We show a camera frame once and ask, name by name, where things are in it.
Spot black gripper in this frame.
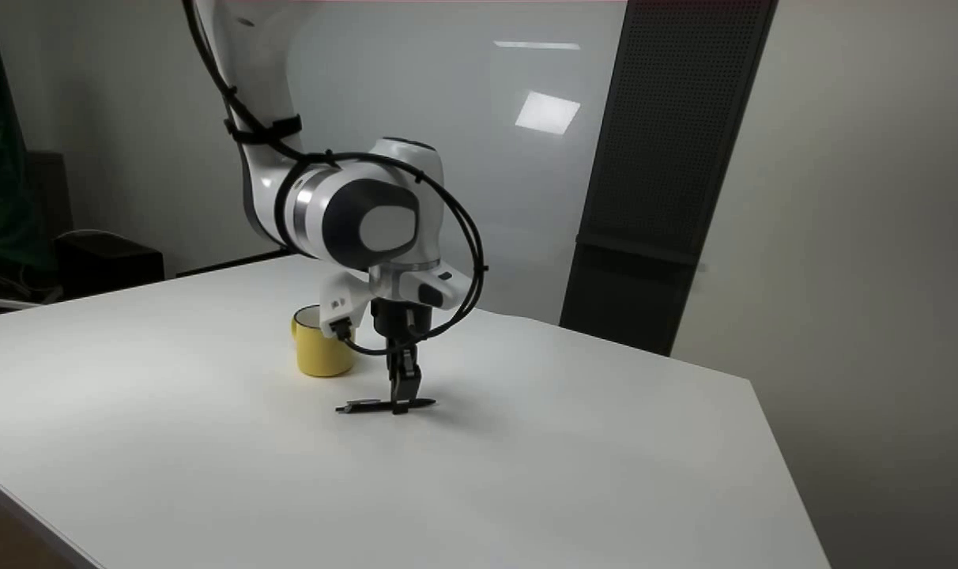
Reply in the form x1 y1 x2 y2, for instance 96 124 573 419
367 294 429 418

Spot black pen with silver clip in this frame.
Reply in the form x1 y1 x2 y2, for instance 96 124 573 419
335 396 439 418

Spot yellow enamel cup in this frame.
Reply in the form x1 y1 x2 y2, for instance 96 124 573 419
289 302 362 384

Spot dark vertical pillar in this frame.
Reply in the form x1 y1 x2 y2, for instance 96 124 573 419
556 0 780 356

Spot black chair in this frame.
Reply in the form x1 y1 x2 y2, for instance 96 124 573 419
23 146 168 306

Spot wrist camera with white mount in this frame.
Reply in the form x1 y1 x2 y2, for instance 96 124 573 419
412 262 470 317

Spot white glossy wall panel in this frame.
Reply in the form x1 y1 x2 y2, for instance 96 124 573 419
280 0 629 327

